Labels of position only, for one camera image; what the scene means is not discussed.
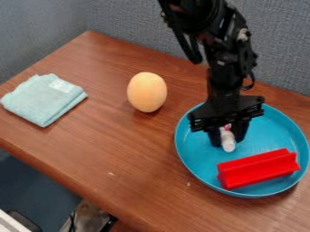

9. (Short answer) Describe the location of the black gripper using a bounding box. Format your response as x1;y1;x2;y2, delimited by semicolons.
187;65;264;147

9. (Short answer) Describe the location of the light green folded cloth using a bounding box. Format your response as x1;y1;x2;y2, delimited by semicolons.
0;73;86;128

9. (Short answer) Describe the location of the white toothpaste tube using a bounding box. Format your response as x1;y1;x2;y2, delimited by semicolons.
219;124;236;152

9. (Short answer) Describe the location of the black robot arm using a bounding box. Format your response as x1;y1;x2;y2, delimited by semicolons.
157;0;264;147

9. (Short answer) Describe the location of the blue round plate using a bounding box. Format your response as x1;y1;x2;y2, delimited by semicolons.
173;104;310;198

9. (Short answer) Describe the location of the orange egg-shaped object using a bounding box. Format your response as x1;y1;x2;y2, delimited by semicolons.
126;72;167;112

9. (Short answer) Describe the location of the white object bottom left corner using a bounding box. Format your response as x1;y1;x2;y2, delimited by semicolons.
0;209;30;232

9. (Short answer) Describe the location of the grey bag under table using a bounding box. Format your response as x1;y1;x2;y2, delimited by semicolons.
58;199;117;232

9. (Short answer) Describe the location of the red plastic block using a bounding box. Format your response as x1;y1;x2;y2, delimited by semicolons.
216;149;300;190

